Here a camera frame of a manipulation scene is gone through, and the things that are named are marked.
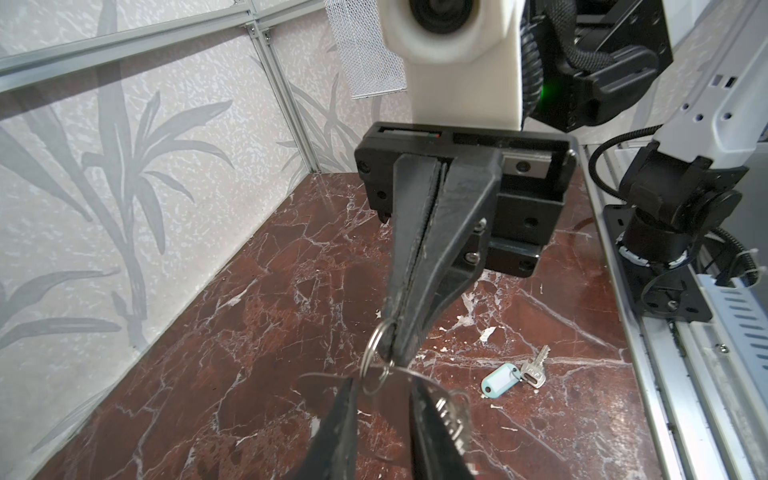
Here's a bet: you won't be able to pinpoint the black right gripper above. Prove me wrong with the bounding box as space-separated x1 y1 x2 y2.
354 122 578 367

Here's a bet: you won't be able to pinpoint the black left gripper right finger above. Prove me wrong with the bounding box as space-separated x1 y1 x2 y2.
409 379 475 480

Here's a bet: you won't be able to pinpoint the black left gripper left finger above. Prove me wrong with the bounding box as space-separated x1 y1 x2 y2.
293 377 360 479

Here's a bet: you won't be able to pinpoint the key with light tag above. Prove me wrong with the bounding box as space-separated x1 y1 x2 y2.
481 345 550 399

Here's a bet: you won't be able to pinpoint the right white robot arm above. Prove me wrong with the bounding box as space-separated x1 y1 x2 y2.
355 1 767 366

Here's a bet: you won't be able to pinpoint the white wire mesh basket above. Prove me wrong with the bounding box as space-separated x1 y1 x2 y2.
324 0 406 100

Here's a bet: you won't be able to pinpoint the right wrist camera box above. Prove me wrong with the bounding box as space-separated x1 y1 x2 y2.
377 0 525 131

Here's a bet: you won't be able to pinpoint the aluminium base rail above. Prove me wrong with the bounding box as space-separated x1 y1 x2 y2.
585 179 767 479

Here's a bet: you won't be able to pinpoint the white slotted cable duct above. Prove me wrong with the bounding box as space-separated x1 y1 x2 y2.
697 274 767 404

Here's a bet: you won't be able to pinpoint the aluminium frame profiles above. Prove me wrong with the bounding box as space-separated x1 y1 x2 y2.
1 1 324 173

